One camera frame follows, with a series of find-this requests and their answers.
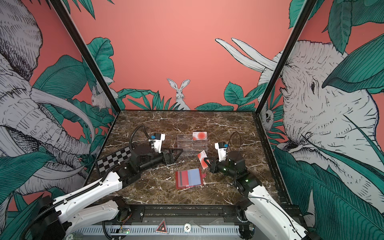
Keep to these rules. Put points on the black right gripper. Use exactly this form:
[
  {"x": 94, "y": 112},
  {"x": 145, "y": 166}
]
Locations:
[{"x": 215, "y": 168}]

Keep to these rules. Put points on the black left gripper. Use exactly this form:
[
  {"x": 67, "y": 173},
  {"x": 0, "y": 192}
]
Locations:
[{"x": 172, "y": 159}]

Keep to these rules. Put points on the white red credit card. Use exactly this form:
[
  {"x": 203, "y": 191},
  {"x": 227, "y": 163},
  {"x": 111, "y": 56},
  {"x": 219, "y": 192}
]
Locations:
[
  {"x": 202, "y": 155},
  {"x": 200, "y": 136}
]

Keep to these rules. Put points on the clear acrylic compartment organizer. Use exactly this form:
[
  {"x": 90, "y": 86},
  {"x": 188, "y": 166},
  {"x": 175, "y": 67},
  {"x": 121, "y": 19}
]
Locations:
[{"x": 191, "y": 146}]

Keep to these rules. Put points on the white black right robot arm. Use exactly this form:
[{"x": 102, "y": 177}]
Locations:
[{"x": 259, "y": 207}]

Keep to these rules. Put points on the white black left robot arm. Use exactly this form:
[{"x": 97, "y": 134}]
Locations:
[{"x": 58, "y": 218}]

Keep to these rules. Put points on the round white sticker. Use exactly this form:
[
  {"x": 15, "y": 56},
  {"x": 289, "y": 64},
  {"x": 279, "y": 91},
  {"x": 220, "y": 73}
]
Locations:
[{"x": 187, "y": 228}]

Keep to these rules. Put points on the red warning triangle sticker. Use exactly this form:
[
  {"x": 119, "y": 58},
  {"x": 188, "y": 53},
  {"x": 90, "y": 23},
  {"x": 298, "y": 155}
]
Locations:
[{"x": 162, "y": 227}]

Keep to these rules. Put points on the black white checkerboard calibration board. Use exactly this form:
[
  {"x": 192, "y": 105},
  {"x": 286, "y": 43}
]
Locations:
[{"x": 111, "y": 160}]

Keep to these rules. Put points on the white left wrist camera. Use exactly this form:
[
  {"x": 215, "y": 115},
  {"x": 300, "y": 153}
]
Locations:
[{"x": 156, "y": 141}]

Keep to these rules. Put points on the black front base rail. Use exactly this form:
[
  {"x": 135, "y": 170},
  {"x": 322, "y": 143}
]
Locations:
[{"x": 228, "y": 213}]

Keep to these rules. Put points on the black right corner frame post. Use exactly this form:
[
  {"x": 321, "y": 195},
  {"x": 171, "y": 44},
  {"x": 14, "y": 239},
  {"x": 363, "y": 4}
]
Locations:
[{"x": 301, "y": 21}]

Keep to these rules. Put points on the black corner frame post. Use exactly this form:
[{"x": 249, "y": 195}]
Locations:
[
  {"x": 67, "y": 21},
  {"x": 301, "y": 21}
]

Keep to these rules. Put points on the black left corner frame post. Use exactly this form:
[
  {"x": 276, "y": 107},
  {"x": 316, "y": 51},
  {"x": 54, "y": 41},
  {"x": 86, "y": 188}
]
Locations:
[{"x": 67, "y": 21}]

